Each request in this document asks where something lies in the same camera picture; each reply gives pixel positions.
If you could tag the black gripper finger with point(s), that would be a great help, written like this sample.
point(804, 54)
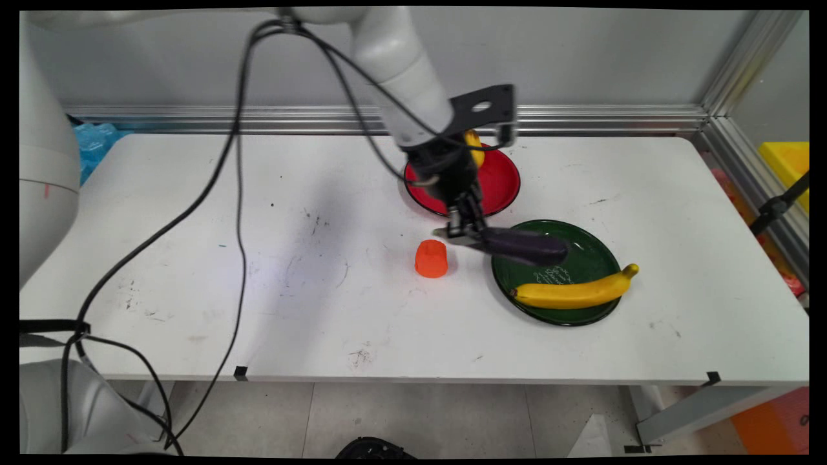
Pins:
point(477, 216)
point(455, 223)

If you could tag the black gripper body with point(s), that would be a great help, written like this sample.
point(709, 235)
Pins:
point(446, 169)

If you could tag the purple toy eggplant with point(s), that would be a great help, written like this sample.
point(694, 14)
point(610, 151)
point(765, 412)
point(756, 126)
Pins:
point(523, 247)

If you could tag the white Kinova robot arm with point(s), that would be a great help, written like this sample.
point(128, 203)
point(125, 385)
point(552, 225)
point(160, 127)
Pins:
point(400, 71)

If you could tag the yellow toy pear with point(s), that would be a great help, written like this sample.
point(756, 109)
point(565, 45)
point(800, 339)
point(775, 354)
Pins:
point(477, 147)

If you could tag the red round plate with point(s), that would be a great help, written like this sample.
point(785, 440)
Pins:
point(501, 184)

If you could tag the orange plastic cup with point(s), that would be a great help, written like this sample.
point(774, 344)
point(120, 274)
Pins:
point(431, 259)

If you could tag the green round plate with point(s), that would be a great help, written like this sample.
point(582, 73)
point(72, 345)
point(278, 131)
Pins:
point(581, 258)

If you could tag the yellow toy banana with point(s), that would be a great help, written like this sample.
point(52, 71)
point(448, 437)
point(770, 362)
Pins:
point(572, 292)

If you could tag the black round floor object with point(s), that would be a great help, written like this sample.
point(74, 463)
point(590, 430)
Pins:
point(375, 449)

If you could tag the black tape marker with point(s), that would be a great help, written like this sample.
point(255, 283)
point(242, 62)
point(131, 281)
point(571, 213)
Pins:
point(241, 373)
point(713, 378)

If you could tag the black clamp bar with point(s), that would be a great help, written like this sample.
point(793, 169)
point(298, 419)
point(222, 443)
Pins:
point(775, 206)

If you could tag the grey metal table leg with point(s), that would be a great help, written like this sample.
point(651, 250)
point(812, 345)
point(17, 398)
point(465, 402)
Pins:
point(704, 410)

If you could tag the yellow plastic bin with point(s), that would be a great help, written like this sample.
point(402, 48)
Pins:
point(788, 165)

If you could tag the pink red floor item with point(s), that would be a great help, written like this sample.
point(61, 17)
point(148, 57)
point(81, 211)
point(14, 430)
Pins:
point(791, 281)

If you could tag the blue bubble wrap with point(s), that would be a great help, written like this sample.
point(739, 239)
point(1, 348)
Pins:
point(94, 145)

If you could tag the orange box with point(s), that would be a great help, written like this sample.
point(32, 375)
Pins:
point(775, 423)

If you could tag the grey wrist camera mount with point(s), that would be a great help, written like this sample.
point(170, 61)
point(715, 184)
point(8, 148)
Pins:
point(484, 106)

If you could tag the horizontal aluminium frame rail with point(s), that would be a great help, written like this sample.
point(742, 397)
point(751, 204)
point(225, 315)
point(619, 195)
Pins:
point(581, 119)

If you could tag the side aluminium frame rail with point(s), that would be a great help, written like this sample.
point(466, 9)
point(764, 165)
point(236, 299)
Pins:
point(756, 187)

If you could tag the upright aluminium frame post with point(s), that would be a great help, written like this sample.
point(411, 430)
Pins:
point(749, 61)

